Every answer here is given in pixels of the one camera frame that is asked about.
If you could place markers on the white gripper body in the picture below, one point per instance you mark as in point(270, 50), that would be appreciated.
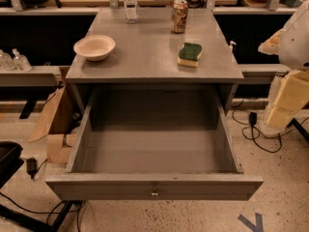
point(295, 43)

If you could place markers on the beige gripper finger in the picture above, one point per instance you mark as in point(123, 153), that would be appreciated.
point(272, 46)

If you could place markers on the green and yellow sponge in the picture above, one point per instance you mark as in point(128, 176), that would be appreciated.
point(190, 55)

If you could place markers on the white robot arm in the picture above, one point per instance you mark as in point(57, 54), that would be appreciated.
point(288, 94)

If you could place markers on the open grey top drawer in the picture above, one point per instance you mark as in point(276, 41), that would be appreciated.
point(132, 140)

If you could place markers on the drawer knob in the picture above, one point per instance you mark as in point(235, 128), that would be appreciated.
point(154, 193)

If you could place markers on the small white pump bottle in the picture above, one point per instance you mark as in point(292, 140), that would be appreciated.
point(233, 46)

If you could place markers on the brown soda can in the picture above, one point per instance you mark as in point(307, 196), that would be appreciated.
point(179, 15)

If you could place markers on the grey metal cabinet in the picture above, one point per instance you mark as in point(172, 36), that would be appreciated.
point(147, 51)

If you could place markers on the clear plastic water bottle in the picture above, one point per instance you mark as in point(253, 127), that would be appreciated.
point(131, 11)

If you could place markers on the white paper bowl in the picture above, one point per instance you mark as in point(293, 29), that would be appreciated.
point(94, 48)

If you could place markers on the blue tape floor marking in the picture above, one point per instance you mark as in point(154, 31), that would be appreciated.
point(256, 226)

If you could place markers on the brown cardboard box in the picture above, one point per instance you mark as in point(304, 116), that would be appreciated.
point(57, 121)

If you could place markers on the clear sanitizer bottle right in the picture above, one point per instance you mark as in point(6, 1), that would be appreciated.
point(21, 61)

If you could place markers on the clear sanitizer bottle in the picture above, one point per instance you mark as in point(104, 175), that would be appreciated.
point(6, 61)
point(21, 61)

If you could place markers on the clear sanitizer bottle left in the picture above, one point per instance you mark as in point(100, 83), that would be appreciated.
point(6, 61)

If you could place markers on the black power adapter left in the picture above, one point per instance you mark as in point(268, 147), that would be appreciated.
point(31, 165)

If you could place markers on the black plastic bin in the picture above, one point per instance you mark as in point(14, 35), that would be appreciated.
point(10, 160)

